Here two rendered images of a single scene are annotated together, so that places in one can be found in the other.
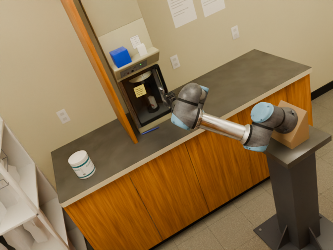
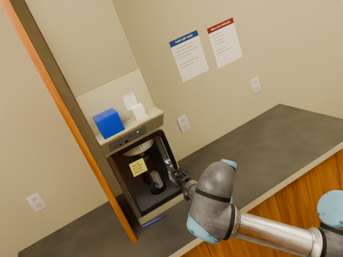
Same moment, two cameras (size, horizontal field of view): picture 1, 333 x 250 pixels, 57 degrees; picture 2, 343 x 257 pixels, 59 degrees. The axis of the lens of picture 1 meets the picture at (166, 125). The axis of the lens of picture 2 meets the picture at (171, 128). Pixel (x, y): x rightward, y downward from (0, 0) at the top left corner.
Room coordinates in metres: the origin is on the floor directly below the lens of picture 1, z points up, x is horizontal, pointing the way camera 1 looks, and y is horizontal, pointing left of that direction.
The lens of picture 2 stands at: (0.63, -0.05, 1.97)
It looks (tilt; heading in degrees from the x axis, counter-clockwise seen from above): 23 degrees down; 356
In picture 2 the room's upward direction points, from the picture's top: 21 degrees counter-clockwise
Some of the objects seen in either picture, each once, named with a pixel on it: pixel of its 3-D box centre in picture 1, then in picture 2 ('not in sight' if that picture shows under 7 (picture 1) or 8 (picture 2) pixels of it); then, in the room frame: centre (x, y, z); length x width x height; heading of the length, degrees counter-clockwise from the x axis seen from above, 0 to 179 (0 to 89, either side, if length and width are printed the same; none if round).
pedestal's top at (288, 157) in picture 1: (288, 139); not in sight; (1.35, -0.63, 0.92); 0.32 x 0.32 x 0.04; 15
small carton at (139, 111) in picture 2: (141, 49); (139, 111); (1.96, -0.03, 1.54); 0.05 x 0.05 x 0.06; 4
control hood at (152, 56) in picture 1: (137, 65); (132, 132); (1.95, 0.04, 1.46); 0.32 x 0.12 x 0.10; 103
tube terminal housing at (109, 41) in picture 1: (136, 75); (132, 145); (2.13, 0.08, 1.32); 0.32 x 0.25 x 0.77; 103
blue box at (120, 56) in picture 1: (120, 57); (108, 123); (1.93, 0.12, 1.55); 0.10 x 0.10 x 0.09; 13
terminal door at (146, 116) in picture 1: (148, 96); (150, 174); (2.00, 0.05, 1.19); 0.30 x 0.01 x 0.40; 102
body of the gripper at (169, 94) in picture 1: (172, 100); (184, 180); (1.85, -0.09, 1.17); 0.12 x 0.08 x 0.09; 13
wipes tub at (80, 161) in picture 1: (82, 164); not in sight; (1.75, 0.63, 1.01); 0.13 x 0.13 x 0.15
